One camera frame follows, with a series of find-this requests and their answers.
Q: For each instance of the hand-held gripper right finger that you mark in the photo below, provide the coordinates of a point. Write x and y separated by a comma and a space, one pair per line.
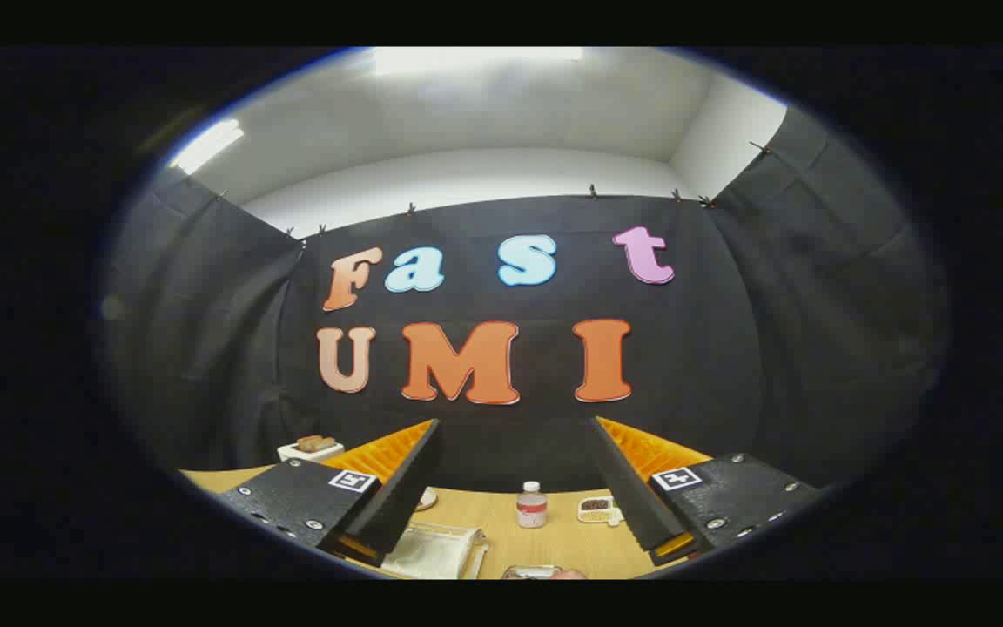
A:
632, 496

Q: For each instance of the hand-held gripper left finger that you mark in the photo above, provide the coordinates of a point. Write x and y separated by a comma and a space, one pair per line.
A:
406, 492

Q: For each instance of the beige oval dish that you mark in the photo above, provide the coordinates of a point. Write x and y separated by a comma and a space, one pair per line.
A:
428, 499

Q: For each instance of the white divided tray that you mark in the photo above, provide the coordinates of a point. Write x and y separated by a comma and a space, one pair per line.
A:
615, 514

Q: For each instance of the pile of dark red beans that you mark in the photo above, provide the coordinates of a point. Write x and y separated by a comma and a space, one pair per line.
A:
595, 503

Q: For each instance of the pile of yellow beans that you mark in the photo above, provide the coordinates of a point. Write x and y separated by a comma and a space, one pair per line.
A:
594, 515

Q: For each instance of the white drip tray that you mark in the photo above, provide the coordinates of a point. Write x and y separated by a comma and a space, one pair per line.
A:
423, 553

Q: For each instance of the clear bottle with red label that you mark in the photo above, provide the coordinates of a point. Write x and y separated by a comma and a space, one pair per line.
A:
532, 509

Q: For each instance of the white toaster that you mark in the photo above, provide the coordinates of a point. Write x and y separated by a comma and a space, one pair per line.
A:
292, 453

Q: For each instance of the black backdrop cloth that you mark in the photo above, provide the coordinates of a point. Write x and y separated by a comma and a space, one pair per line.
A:
710, 348

